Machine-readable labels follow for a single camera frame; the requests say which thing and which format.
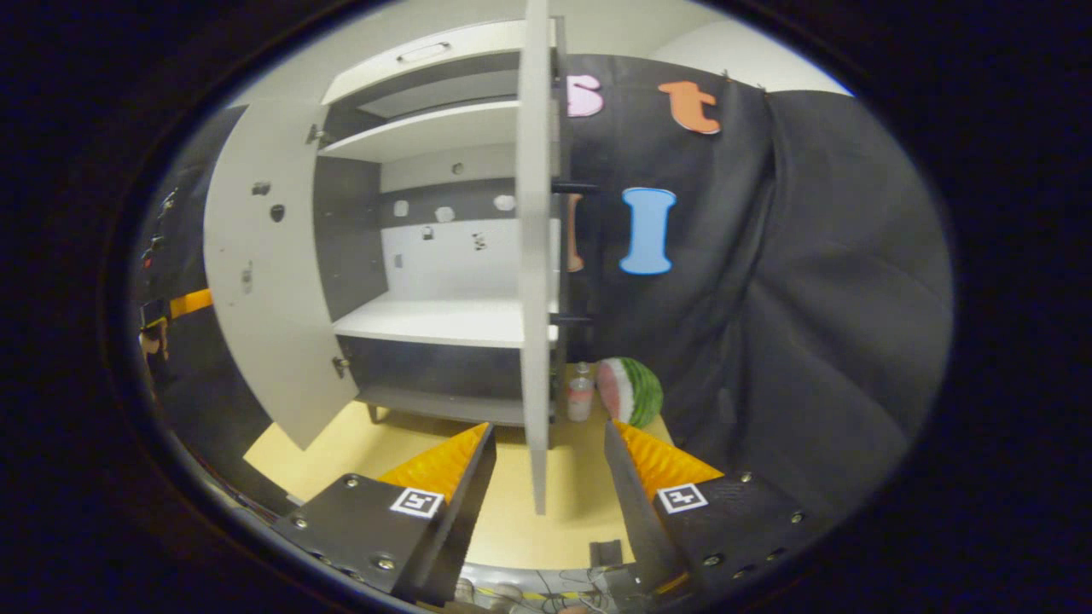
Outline headphone sticker shoe cabinet door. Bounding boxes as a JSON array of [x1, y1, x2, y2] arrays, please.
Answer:
[[515, 0, 566, 518]]

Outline white double-door shoe cabinet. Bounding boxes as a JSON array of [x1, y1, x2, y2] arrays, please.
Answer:
[[311, 19, 564, 427]]

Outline watermelon slice toy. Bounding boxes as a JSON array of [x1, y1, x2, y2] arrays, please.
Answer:
[[595, 356, 665, 430]]

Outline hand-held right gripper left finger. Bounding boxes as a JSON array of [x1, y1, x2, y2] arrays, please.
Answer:
[[271, 420, 498, 608]]

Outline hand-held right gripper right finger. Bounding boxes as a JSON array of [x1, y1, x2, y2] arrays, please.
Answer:
[[603, 419, 835, 600]]

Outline small pink bottle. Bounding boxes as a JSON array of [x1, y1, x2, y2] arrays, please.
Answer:
[[566, 362, 596, 424]]

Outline white cabinet shelf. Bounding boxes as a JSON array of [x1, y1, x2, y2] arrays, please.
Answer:
[[317, 100, 523, 165], [331, 293, 560, 350]]

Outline camera sticker shoe cabinet door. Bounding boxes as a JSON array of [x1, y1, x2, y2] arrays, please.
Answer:
[[203, 96, 359, 451]]

